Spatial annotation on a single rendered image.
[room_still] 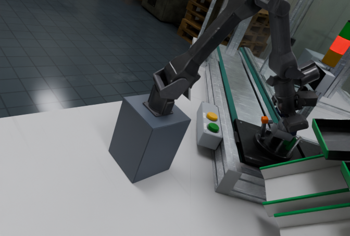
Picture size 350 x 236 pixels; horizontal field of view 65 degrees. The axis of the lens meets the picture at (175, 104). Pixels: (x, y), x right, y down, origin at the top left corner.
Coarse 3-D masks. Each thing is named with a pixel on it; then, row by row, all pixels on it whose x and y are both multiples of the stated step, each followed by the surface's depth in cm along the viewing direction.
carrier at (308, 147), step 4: (300, 140) 107; (300, 144) 104; (304, 144) 106; (308, 144) 107; (312, 144) 108; (300, 148) 102; (304, 148) 103; (308, 148) 104; (312, 148) 105; (316, 148) 106; (320, 148) 107; (300, 152) 102; (304, 152) 101; (308, 152) 102; (312, 152) 103; (316, 152) 104; (320, 152) 100; (304, 156) 99; (308, 156) 99
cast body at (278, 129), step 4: (280, 120) 92; (276, 124) 93; (280, 124) 91; (272, 128) 93; (276, 128) 91; (280, 128) 91; (284, 128) 89; (272, 132) 92; (276, 132) 90; (280, 132) 90; (284, 132) 90; (288, 132) 90; (276, 136) 91; (280, 136) 91; (284, 136) 91; (288, 136) 91; (292, 136) 91; (296, 136) 93; (288, 140) 91
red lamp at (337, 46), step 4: (340, 36) 94; (336, 40) 95; (340, 40) 93; (344, 40) 93; (348, 40) 93; (332, 44) 96; (336, 44) 94; (340, 44) 94; (344, 44) 93; (348, 44) 93; (332, 48) 96; (336, 48) 95; (340, 48) 94; (344, 48) 94; (336, 52) 95; (340, 52) 95; (344, 52) 95
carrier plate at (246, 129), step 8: (240, 120) 104; (240, 128) 100; (248, 128) 102; (256, 128) 104; (240, 136) 95; (248, 136) 97; (240, 144) 92; (248, 144) 92; (240, 152) 90; (248, 152) 88; (256, 152) 90; (296, 152) 99; (248, 160) 85; (256, 160) 86; (264, 160) 88; (272, 160) 89
